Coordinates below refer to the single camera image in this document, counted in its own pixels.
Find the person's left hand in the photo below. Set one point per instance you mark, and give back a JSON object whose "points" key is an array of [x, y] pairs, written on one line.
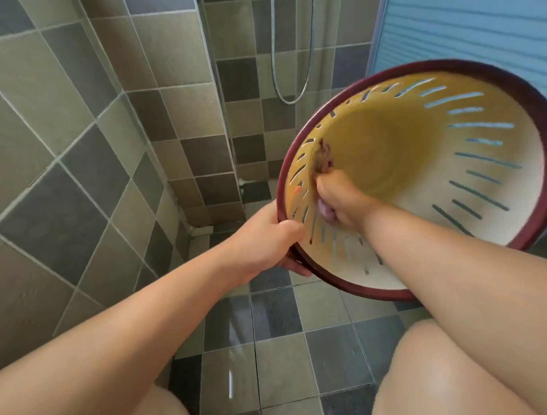
{"points": [[256, 243]]}

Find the person's right hand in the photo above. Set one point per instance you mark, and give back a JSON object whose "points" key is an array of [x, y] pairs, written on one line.
{"points": [[348, 203]]}

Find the person's left thumb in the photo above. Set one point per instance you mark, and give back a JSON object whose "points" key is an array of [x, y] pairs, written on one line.
{"points": [[288, 231]]}

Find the person's right fingers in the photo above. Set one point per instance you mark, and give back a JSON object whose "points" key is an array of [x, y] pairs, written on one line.
{"points": [[327, 194]]}

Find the purple cleaning cloth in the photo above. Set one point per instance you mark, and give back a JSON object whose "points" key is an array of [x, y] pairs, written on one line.
{"points": [[324, 154]]}

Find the yellow slotted basket red rim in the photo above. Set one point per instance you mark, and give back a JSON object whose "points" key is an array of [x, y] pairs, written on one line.
{"points": [[427, 171]]}

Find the person's left forearm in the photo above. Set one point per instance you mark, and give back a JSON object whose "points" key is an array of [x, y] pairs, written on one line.
{"points": [[119, 333]]}

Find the person's right forearm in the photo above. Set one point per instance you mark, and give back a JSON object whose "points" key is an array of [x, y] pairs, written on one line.
{"points": [[461, 282]]}

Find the person's right leg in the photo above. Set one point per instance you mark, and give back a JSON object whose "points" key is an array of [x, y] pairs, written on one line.
{"points": [[431, 372]]}

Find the person's leg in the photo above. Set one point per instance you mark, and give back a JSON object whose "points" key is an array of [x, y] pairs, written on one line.
{"points": [[166, 404], [431, 372]]}

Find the blue slatted door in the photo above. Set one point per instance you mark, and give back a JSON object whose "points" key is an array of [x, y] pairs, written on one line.
{"points": [[461, 34]]}

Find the person's left leg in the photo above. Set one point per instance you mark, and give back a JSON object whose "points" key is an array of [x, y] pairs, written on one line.
{"points": [[166, 404]]}

